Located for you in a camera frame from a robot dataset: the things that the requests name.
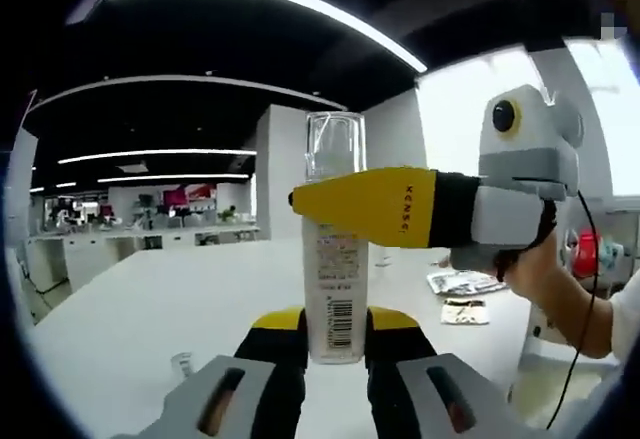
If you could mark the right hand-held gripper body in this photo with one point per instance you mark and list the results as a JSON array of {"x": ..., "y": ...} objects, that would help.
[{"x": 540, "y": 159}]

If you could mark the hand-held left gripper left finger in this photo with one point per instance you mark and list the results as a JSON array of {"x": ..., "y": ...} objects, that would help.
[{"x": 280, "y": 374}]

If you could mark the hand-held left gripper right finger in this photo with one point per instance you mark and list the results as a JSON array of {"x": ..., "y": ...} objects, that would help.
[{"x": 390, "y": 379}]

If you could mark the clear-capped skincare bottle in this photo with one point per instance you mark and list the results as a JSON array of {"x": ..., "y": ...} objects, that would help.
[{"x": 332, "y": 279}]

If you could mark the gold skincare sachet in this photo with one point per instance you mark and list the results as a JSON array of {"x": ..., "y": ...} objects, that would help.
[{"x": 465, "y": 311}]

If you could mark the person's right hand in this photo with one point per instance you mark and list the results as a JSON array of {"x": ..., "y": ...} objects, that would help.
[{"x": 535, "y": 274}]

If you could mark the red container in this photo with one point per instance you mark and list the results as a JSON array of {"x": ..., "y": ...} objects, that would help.
[{"x": 585, "y": 254}]

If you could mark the white office chair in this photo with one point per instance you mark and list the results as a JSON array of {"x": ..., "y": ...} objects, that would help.
[{"x": 545, "y": 339}]

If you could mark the person's white coat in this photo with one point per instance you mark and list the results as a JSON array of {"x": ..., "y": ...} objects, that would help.
[{"x": 625, "y": 309}]

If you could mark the straight ceiling light strip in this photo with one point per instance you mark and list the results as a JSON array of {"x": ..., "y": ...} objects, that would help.
[
  {"x": 175, "y": 178},
  {"x": 160, "y": 155}
]

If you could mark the white background workbench row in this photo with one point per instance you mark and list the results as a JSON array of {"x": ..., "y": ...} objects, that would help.
[{"x": 90, "y": 254}]

